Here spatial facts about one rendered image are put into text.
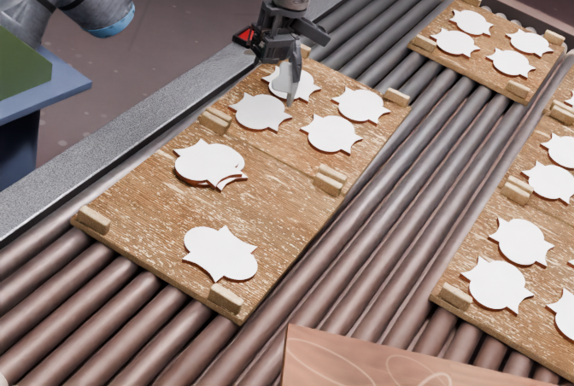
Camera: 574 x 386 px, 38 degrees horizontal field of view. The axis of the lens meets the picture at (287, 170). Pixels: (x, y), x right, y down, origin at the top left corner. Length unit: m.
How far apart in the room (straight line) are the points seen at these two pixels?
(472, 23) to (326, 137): 0.83
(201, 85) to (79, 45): 1.81
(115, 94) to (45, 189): 1.87
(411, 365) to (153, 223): 0.52
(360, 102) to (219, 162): 0.45
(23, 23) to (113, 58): 1.83
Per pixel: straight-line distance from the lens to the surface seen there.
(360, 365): 1.25
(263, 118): 1.80
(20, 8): 1.83
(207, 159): 1.63
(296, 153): 1.74
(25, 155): 2.00
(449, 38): 2.37
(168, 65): 3.65
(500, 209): 1.83
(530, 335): 1.59
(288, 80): 1.70
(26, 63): 1.84
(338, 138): 1.81
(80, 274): 1.43
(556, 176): 2.00
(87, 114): 3.28
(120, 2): 1.92
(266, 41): 1.65
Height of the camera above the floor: 1.97
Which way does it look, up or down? 37 degrees down
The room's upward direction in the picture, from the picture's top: 18 degrees clockwise
